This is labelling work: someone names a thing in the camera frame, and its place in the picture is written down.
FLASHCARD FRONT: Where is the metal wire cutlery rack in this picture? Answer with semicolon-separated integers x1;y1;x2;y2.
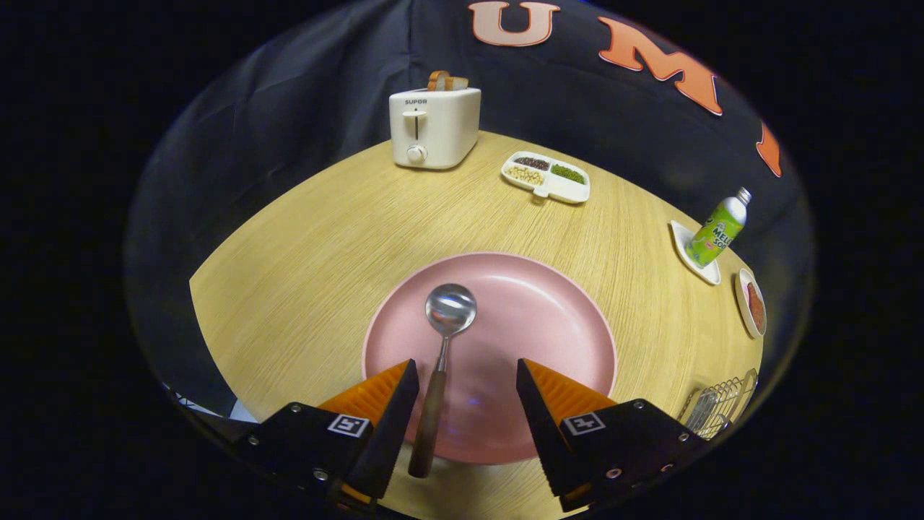
677;368;759;441

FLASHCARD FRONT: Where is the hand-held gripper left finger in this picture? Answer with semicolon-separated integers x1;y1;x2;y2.
231;358;421;506

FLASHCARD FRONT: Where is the metal spoon with wooden handle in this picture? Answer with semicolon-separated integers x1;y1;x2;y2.
408;283;478;479

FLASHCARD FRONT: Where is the white round food plate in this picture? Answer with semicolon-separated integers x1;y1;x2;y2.
734;268;768;339

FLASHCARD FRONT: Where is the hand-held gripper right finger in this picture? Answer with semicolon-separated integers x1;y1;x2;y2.
515;357;712;514

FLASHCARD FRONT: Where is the white toaster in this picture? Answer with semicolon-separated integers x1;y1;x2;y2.
388;87;482;170

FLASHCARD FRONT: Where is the pink plate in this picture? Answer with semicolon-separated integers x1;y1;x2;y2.
362;251;619;465

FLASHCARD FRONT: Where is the white divided dish with beans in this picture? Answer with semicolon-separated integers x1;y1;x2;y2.
500;150;591;205

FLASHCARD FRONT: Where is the green soda bottle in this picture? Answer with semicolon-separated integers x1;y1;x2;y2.
685;186;753;269

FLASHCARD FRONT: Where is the white square coaster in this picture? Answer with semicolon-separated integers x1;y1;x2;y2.
669;220;722;286

